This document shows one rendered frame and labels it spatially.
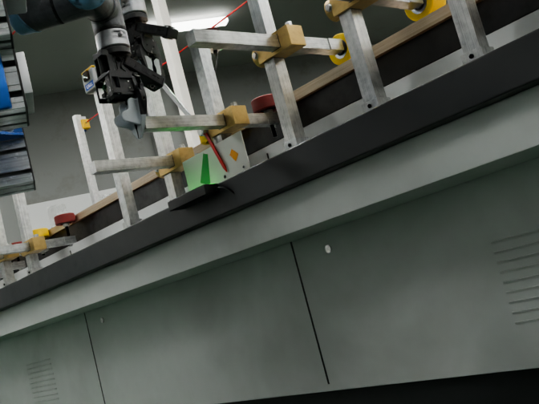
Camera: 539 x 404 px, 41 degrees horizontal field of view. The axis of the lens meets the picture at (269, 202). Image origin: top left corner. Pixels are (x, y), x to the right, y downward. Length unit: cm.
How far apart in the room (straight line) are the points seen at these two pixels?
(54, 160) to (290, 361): 689
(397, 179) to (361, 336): 55
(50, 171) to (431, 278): 730
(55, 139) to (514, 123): 777
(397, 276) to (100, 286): 110
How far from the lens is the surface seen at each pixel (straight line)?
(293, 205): 173
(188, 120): 178
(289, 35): 169
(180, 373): 258
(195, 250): 204
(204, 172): 193
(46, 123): 891
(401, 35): 175
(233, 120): 183
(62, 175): 875
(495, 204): 164
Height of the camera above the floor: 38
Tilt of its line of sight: 7 degrees up
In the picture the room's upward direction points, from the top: 15 degrees counter-clockwise
